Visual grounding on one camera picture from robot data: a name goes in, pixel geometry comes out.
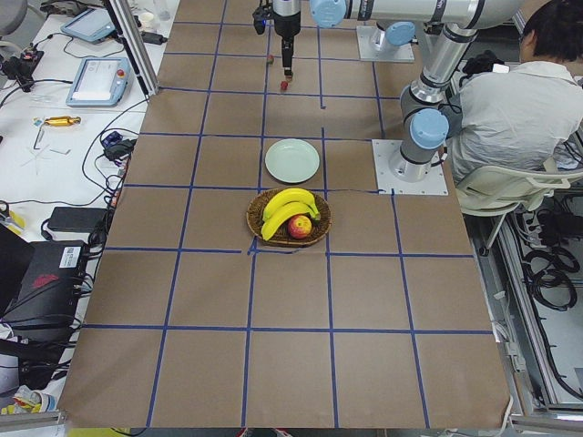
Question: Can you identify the white office chair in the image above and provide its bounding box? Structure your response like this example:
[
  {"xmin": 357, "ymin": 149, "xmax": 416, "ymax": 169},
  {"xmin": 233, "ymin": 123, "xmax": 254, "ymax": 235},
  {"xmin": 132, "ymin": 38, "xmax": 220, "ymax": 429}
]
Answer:
[{"xmin": 455, "ymin": 158, "xmax": 582, "ymax": 256}]

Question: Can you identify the paper cup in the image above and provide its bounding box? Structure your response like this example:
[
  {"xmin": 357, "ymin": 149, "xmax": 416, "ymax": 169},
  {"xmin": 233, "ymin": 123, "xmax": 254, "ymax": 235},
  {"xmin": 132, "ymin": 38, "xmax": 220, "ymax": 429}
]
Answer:
[{"xmin": 138, "ymin": 11, "xmax": 157, "ymax": 32}]

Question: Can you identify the pale green plate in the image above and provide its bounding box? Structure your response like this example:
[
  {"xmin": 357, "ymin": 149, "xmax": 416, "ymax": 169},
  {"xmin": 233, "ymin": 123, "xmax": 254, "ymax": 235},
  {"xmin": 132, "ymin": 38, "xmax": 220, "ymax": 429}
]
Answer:
[{"xmin": 264, "ymin": 138, "xmax": 320, "ymax": 184}]

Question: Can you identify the aluminium frame post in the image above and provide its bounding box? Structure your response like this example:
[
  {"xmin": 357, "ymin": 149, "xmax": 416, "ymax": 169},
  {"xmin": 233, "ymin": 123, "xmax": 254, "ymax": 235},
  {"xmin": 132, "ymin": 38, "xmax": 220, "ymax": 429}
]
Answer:
[{"xmin": 102, "ymin": 0, "xmax": 159, "ymax": 97}]

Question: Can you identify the near teach pendant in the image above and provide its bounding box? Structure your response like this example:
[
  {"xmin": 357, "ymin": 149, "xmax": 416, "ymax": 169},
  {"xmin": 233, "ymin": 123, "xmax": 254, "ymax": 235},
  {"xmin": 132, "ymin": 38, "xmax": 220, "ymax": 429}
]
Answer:
[{"xmin": 66, "ymin": 57, "xmax": 131, "ymax": 107}]

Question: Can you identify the teach pendant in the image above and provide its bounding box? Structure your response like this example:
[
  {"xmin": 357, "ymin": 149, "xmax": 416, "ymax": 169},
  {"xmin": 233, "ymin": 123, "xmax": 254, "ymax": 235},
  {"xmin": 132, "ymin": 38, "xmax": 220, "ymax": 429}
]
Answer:
[
  {"xmin": 66, "ymin": 57, "xmax": 131, "ymax": 107},
  {"xmin": 61, "ymin": 8, "xmax": 116, "ymax": 44}
]

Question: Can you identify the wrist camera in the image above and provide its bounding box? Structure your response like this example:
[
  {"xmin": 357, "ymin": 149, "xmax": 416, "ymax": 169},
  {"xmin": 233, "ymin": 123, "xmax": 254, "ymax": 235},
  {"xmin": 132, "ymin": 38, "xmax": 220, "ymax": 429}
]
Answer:
[{"xmin": 252, "ymin": 0, "xmax": 273, "ymax": 36}]

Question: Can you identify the yellow banana bunch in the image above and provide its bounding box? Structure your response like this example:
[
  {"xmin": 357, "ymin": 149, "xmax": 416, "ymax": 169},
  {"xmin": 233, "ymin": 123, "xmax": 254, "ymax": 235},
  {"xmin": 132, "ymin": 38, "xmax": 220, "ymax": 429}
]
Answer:
[{"xmin": 261, "ymin": 188, "xmax": 321, "ymax": 240}]

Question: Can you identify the black power adapter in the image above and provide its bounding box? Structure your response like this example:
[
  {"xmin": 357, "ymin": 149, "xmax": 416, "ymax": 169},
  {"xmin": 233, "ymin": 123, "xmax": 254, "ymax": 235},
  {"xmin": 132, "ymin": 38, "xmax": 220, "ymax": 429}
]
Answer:
[{"xmin": 47, "ymin": 207, "xmax": 106, "ymax": 233}]

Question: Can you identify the red apple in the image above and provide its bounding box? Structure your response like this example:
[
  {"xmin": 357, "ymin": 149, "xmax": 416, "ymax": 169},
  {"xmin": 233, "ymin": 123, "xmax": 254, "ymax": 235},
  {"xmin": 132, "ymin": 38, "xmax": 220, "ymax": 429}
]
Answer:
[{"xmin": 287, "ymin": 215, "xmax": 312, "ymax": 239}]

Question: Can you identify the black computer box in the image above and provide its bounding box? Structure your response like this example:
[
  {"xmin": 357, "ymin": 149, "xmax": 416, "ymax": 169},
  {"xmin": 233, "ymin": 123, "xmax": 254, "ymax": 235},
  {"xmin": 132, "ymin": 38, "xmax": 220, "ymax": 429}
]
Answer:
[{"xmin": 1, "ymin": 227, "xmax": 89, "ymax": 341}]

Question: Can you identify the gold wrapped object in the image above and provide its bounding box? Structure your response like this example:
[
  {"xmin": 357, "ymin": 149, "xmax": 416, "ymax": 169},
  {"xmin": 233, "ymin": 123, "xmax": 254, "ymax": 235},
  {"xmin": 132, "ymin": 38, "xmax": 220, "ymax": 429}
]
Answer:
[{"xmin": 43, "ymin": 116, "xmax": 81, "ymax": 127}]

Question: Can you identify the wicker basket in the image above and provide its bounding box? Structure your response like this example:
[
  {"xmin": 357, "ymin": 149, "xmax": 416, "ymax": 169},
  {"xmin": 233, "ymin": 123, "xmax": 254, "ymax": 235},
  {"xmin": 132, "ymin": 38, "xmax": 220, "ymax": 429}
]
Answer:
[{"xmin": 246, "ymin": 188, "xmax": 332, "ymax": 247}]

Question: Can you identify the far teach pendant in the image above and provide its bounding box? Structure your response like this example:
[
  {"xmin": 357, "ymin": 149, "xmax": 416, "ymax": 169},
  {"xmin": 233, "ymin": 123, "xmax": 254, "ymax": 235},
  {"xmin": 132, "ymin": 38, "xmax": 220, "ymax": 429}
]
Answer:
[{"xmin": 61, "ymin": 8, "xmax": 116, "ymax": 44}]

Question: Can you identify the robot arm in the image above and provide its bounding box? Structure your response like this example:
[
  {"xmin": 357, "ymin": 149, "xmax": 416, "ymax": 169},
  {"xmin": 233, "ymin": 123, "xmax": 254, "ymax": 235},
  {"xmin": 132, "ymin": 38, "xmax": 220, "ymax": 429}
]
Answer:
[
  {"xmin": 390, "ymin": 1, "xmax": 522, "ymax": 183},
  {"xmin": 309, "ymin": 0, "xmax": 522, "ymax": 88}
]

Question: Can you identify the seated person white shirt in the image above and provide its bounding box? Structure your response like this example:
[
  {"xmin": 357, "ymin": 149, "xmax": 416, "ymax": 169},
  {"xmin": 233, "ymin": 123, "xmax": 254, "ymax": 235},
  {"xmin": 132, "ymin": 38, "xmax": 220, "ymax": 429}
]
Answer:
[{"xmin": 442, "ymin": 1, "xmax": 582, "ymax": 182}]

